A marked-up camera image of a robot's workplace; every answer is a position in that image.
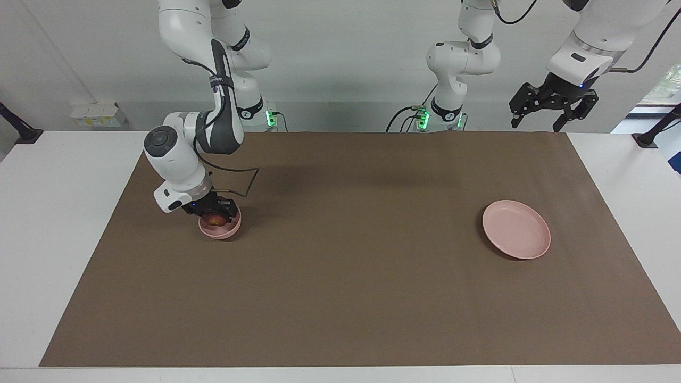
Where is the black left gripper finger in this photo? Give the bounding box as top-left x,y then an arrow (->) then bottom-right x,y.
553,90 -> 600,133
509,82 -> 544,129

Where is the pink bowl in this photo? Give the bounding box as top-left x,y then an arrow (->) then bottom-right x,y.
198,206 -> 243,240

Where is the pink plate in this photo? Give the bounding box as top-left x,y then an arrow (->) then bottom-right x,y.
482,199 -> 552,260

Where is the brown table mat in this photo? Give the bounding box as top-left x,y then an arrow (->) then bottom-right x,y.
40,130 -> 681,368

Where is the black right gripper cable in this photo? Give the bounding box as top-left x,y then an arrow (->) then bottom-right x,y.
184,57 -> 261,198

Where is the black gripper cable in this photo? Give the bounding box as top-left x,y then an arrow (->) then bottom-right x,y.
184,57 -> 261,198
492,0 -> 681,74

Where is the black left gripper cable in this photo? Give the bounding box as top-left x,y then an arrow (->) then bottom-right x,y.
492,0 -> 681,74

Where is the black camera stand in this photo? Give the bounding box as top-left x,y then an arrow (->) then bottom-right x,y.
0,101 -> 44,145
632,104 -> 681,149

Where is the white wall socket box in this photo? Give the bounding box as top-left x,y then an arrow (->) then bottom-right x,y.
70,101 -> 129,129

